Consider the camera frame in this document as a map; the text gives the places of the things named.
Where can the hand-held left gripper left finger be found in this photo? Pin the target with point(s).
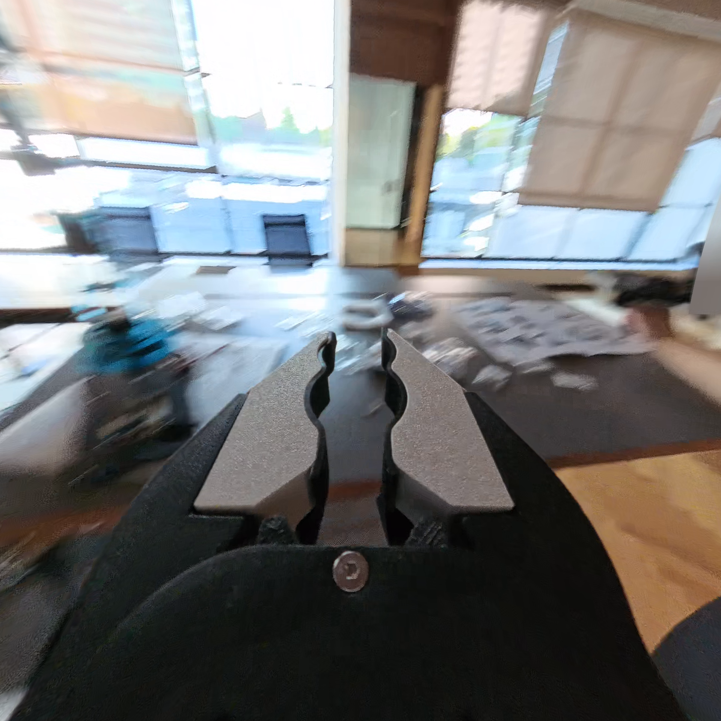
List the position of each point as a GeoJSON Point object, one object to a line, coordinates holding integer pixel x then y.
{"type": "Point", "coordinates": [265, 450]}

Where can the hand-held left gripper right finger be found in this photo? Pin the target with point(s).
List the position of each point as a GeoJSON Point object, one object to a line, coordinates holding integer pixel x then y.
{"type": "Point", "coordinates": [445, 450]}

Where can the dark desk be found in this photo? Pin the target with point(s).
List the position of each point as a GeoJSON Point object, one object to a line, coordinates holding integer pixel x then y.
{"type": "Point", "coordinates": [619, 405]}

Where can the pile of small plastic bags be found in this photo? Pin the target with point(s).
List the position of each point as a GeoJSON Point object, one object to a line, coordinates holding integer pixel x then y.
{"type": "Point", "coordinates": [450, 355]}

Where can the printed instruction sheet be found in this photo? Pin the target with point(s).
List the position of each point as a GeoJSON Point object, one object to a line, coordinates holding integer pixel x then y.
{"type": "Point", "coordinates": [541, 332]}

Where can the white foam sheet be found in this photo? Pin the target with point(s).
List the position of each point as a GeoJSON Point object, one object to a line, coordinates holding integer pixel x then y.
{"type": "Point", "coordinates": [39, 433]}

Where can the frosted glass panel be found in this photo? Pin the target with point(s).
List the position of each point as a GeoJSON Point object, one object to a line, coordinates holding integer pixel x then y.
{"type": "Point", "coordinates": [380, 152]}

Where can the person's dark trousers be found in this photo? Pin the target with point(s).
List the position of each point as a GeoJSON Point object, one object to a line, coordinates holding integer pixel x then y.
{"type": "Point", "coordinates": [693, 664]}

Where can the beige roller blind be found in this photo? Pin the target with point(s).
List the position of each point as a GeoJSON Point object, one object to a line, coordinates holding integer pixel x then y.
{"type": "Point", "coordinates": [614, 112]}
{"type": "Point", "coordinates": [495, 50]}
{"type": "Point", "coordinates": [101, 67]}

